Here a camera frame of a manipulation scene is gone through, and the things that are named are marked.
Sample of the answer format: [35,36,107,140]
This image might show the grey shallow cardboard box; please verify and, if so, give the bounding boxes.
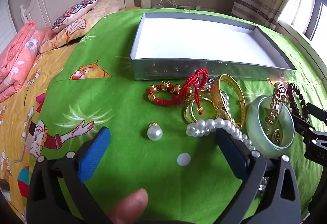
[130,12,297,81]

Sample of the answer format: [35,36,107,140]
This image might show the pink floral quilt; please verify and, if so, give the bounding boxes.
[0,20,55,102]

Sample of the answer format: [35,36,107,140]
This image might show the red braided bracelet gold beads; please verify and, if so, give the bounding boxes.
[146,81,185,106]

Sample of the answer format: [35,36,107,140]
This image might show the pale green jade bangle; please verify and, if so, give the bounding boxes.
[246,94,295,157]

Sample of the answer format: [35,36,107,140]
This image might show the person's left hand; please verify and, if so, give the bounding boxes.
[106,188,149,224]

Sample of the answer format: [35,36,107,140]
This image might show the yellow cartoon print bedsheet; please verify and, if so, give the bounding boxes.
[0,35,86,214]

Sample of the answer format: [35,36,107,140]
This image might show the red braided cord bracelet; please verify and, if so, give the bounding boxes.
[178,68,209,115]

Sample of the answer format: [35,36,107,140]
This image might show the dark red bead bracelet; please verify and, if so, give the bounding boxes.
[286,83,311,123]

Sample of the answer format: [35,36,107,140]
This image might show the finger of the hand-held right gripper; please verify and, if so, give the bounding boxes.
[305,102,327,123]
[291,113,327,163]

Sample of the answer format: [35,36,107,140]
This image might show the white pearl necklace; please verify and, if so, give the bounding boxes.
[186,117,256,151]

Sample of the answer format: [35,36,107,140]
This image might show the green cartoon print blanket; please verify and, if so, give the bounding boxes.
[29,8,327,224]

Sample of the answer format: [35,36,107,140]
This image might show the dark framed window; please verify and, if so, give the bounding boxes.
[278,0,327,43]

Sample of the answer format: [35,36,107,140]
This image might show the embroidered patterned cushion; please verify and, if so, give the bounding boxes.
[51,0,97,33]

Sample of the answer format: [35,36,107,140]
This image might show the white pearl pendant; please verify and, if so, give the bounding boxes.
[147,122,163,141]

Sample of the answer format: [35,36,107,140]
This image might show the white round disc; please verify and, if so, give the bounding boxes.
[177,153,191,166]

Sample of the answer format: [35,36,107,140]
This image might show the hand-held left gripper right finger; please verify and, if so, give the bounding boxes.
[215,127,301,224]

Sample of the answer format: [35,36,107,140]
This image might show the thin gold hoop ring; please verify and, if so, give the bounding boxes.
[189,96,214,122]
[183,101,202,124]

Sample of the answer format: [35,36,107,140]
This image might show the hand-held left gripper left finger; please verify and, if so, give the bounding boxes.
[27,126,120,224]

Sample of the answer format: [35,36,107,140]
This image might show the wide gold bangle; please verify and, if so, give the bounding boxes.
[210,74,246,129]

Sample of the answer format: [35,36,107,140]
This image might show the gold filigree chain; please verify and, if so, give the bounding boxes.
[264,82,289,145]

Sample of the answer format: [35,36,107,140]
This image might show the white nightstand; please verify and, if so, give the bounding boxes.
[151,4,217,11]

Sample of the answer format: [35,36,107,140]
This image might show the small silver rhinestone ornament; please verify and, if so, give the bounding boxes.
[259,177,269,192]

